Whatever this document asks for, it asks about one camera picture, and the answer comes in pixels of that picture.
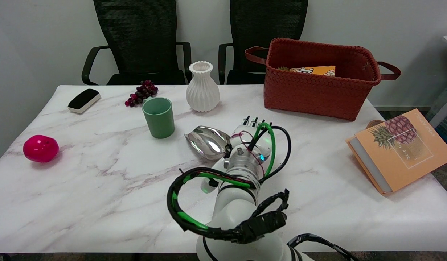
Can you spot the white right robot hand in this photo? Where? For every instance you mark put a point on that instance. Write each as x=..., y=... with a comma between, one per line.
x=258, y=139

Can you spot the red woven basket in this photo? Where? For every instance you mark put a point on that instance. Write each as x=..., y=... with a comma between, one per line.
x=318, y=94

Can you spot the orange snack box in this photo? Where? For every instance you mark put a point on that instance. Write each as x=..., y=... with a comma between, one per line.
x=318, y=70

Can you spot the black mesh office chair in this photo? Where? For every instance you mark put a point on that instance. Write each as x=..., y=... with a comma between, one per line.
x=267, y=25
x=140, y=36

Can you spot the white side desk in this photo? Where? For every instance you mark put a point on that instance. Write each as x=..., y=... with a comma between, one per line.
x=443, y=113

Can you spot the green cup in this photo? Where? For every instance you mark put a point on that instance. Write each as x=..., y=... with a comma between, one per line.
x=159, y=119

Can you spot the white ribbed vase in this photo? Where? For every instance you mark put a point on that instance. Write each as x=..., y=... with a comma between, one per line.
x=203, y=90

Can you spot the orange pineapple book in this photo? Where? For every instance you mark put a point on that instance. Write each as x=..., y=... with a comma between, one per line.
x=408, y=156

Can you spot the black and white eraser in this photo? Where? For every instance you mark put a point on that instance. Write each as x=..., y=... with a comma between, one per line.
x=83, y=99

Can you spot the magenta plastic ball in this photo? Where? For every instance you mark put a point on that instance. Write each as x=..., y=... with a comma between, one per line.
x=40, y=148

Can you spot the dark red grape bunch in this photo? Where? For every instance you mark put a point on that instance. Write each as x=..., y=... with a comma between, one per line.
x=142, y=92

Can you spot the brown round coaster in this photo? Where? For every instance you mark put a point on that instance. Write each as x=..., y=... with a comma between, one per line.
x=372, y=124

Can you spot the stainless steel scoop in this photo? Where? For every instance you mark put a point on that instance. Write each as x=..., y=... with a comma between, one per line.
x=207, y=141

